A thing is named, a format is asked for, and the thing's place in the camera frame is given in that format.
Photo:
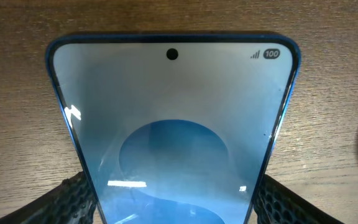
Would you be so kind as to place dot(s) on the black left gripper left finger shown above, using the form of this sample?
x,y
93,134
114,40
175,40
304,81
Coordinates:
x,y
70,202

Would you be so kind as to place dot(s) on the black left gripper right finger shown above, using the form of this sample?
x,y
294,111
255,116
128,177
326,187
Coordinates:
x,y
276,204

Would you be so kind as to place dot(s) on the blue Samsung Galaxy smartphone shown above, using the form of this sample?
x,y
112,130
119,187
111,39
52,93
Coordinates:
x,y
173,128

